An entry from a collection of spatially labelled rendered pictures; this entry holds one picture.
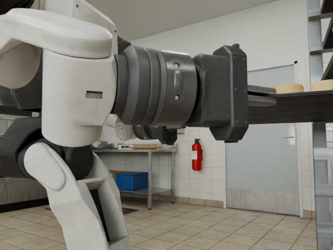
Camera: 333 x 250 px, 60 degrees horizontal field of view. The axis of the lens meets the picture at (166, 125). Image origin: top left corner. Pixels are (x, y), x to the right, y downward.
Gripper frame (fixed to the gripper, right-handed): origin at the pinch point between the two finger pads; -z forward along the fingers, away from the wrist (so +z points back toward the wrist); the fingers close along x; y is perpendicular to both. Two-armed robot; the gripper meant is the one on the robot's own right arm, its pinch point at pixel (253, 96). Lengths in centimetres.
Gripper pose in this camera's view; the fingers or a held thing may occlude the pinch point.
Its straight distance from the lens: 40.9
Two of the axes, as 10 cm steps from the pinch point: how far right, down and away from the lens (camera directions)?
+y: -3.8, 0.8, 9.2
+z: -9.3, -0.3, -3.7
